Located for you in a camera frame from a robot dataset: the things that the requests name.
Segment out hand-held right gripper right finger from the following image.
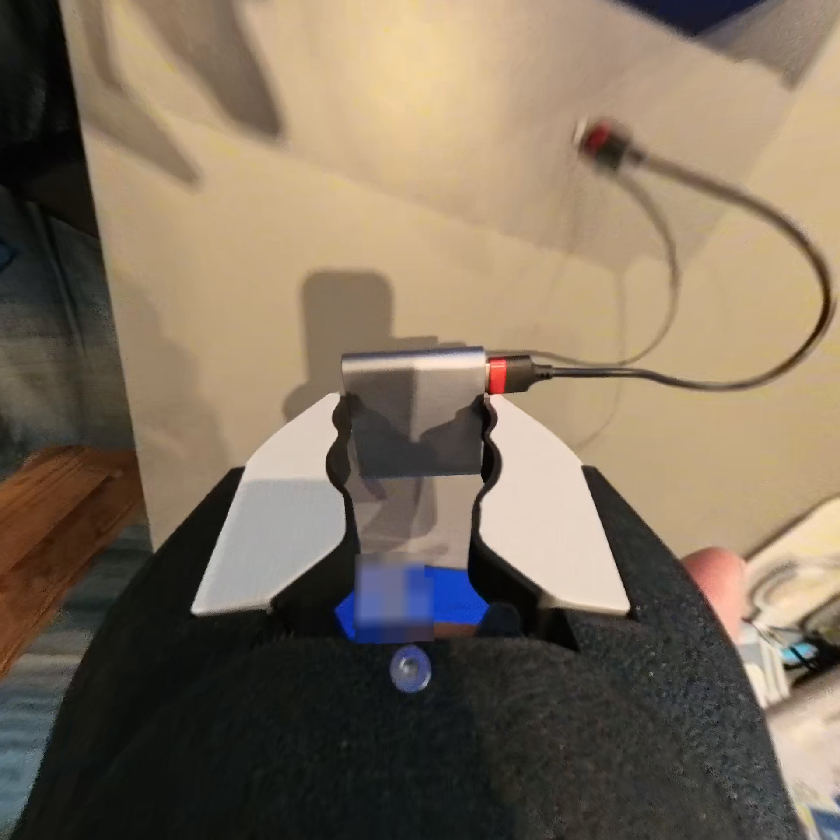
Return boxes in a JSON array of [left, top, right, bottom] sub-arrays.
[[467, 392, 632, 618]]

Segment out person's grey trousers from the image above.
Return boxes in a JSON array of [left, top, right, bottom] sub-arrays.
[[0, 190, 142, 460]]

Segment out grey usb hub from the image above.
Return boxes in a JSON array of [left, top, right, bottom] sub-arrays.
[[341, 346, 490, 479]]

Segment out black usb cable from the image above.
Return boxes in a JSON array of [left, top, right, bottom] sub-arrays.
[[484, 117, 837, 398]]

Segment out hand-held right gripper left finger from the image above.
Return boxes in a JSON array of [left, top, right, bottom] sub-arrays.
[[190, 392, 358, 618]]

